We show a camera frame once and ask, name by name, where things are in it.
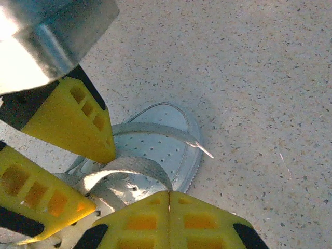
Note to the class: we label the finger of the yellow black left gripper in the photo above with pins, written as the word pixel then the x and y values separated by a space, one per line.
pixel 31 186
pixel 64 122

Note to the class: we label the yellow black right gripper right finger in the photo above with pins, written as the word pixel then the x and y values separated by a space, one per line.
pixel 205 223

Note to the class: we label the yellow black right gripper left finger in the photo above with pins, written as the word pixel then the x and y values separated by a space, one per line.
pixel 135 223

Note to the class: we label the white shoelace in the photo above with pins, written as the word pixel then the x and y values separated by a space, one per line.
pixel 145 163

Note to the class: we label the white sneaker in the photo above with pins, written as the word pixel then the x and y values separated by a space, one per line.
pixel 155 147

